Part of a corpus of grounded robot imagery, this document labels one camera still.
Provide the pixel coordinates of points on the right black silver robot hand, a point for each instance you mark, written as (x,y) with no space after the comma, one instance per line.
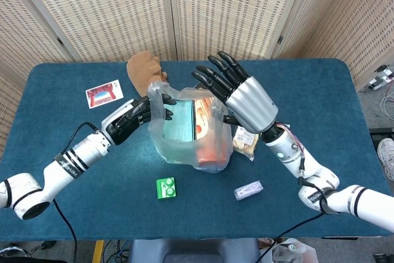
(250,103)

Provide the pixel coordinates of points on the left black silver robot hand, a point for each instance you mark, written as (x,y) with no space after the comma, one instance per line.
(123,119)

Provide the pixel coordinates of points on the clear plastic bag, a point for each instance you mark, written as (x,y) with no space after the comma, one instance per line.
(160,139)

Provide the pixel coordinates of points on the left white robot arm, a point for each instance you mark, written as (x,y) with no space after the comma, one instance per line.
(61,170)

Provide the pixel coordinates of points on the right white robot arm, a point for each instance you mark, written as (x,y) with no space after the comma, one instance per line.
(320,180)

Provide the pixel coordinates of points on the crumpled plastic bag with bottle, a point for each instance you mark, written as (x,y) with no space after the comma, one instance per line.
(292,252)

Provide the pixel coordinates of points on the postcard with red gate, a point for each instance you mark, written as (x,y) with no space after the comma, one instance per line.
(104,94)

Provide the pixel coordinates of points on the clear packet of biscuits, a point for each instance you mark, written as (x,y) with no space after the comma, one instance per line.
(244,144)

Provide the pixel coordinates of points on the brown plush toy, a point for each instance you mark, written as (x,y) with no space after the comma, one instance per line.
(141,69)

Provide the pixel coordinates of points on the teal cardboard box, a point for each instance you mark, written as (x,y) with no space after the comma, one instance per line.
(180,121)

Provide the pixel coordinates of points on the black screen hinge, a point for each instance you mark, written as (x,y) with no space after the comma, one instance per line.
(280,40)
(60,41)

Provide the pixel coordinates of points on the green toy brick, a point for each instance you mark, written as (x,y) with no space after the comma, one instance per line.
(166,188)

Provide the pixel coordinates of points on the woven folding screen panel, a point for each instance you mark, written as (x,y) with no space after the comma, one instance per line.
(369,13)
(6,106)
(18,29)
(231,13)
(107,13)
(314,13)

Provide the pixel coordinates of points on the blue felt table cover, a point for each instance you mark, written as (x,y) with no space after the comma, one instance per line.
(123,213)

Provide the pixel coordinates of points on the white power strip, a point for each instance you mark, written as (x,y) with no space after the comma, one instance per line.
(380,79)

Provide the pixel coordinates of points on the white shoe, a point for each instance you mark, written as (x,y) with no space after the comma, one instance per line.
(386,155)

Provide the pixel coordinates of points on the chrome chair base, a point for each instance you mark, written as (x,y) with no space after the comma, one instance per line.
(18,249)

